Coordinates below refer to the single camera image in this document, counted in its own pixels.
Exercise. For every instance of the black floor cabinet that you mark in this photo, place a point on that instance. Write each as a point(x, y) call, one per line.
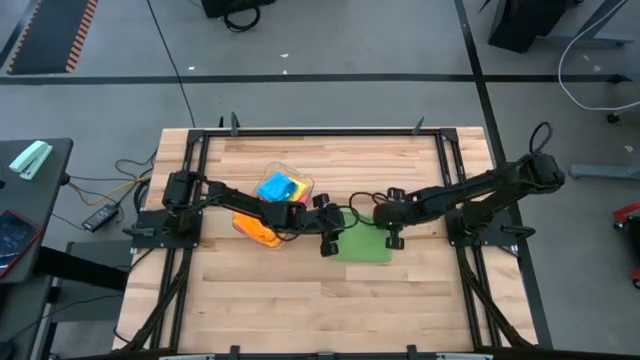
point(525, 25)

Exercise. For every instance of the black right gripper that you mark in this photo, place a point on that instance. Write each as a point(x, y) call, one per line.
point(400, 215)

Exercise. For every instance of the black metal table frame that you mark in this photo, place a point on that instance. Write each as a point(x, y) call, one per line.
point(320, 132)

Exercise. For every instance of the grey metal table foot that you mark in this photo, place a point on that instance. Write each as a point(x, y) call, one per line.
point(605, 171)

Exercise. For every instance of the black power adapter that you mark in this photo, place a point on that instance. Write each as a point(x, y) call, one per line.
point(100, 217)

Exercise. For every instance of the smartphone with red case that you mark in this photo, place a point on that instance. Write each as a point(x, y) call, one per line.
point(15, 240)

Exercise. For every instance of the black side table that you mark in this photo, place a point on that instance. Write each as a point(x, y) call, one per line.
point(30, 195)

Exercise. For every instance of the green microfiber towel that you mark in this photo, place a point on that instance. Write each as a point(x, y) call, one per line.
point(360, 245)

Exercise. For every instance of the black caster wheel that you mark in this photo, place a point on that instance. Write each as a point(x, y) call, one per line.
point(613, 118)

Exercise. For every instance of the blue microfiber towel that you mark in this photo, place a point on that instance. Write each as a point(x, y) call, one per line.
point(275, 187)

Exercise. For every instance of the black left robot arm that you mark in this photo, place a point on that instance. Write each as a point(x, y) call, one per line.
point(235, 200)

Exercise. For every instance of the clear plastic container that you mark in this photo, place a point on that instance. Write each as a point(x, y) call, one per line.
point(272, 167)

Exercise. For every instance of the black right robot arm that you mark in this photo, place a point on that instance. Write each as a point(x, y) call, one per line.
point(475, 185)

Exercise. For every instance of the yellow microfiber towel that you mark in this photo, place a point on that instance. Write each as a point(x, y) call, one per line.
point(300, 187)

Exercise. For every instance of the black frame lever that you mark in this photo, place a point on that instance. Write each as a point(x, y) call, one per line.
point(417, 127)

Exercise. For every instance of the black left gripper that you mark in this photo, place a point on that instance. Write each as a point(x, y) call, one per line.
point(325, 220)

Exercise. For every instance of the black orange-striped floor mat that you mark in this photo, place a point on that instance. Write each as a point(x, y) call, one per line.
point(50, 35)

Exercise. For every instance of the red wheeled cart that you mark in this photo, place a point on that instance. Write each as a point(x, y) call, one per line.
point(627, 212)

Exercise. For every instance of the mint green stapler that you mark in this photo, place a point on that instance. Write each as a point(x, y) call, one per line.
point(30, 159)

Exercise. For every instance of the large orange microfiber towel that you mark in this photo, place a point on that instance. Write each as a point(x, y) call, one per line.
point(255, 230)

